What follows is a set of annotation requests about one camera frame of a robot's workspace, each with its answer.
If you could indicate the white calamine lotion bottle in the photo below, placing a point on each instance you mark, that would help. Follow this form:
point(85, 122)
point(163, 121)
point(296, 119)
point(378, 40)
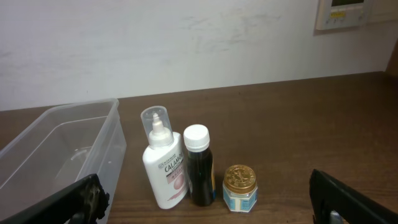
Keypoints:
point(163, 158)

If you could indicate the dark bottle white cap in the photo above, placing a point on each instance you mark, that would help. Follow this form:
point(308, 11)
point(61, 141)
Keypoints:
point(200, 165)

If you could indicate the clear plastic container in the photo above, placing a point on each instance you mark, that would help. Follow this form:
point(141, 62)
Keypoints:
point(63, 145)

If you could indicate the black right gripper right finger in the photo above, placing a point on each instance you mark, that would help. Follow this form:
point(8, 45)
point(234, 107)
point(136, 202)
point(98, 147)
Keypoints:
point(335, 202)

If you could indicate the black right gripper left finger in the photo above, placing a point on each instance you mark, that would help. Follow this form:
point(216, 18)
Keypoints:
point(83, 202)

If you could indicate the white wall control panel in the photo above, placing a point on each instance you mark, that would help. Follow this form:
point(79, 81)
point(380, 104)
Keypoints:
point(338, 14)

